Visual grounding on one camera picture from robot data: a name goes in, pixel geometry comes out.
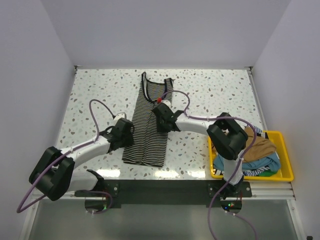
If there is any yellow plastic bin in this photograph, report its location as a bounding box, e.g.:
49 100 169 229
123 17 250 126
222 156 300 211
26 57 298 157
208 130 294 182

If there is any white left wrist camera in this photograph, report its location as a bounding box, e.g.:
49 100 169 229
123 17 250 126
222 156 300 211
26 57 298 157
113 112 127 121

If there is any green tank top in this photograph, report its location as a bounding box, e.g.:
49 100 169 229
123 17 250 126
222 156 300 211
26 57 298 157
258 170 277 177

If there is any black white striped tank top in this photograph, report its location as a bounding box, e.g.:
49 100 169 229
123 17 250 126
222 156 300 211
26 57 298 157
122 72 174 168

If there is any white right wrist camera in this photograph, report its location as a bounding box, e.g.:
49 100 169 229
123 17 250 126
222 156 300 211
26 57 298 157
157 97 172 108

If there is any navy white striped tank top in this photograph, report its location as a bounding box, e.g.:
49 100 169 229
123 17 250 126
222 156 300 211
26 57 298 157
244 125 269 139

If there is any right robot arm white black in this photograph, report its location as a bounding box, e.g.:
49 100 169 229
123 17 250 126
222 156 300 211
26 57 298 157
152 102 248 197

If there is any tan tank top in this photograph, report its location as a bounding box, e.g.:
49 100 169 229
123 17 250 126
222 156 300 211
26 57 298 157
244 137 277 163

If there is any blue tank top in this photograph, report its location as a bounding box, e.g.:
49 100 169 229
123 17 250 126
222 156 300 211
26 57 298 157
213 152 281 172

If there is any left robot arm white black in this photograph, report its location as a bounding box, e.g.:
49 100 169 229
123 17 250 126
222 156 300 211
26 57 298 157
29 117 134 201

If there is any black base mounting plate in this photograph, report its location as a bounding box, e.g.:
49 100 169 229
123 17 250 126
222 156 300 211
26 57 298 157
74 178 253 210

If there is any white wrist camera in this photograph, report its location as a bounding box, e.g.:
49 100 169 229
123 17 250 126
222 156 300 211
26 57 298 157
157 97 172 108
113 112 127 121

